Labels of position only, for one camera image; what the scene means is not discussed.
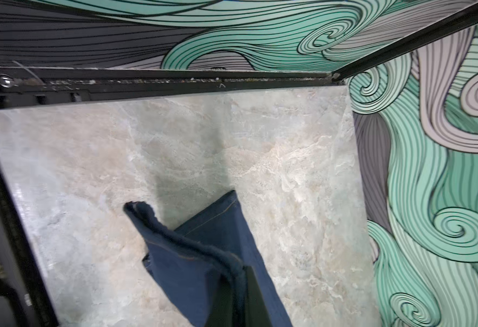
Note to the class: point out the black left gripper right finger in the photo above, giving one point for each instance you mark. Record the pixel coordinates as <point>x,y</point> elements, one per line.
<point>255,312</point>

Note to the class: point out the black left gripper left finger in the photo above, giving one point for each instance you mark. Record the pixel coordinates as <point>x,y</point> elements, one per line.
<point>223,308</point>

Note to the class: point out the black corner frame post left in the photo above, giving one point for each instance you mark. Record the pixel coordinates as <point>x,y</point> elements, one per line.
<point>457,22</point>

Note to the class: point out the dark blue denim trousers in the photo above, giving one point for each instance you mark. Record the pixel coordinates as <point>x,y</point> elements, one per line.
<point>188,261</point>

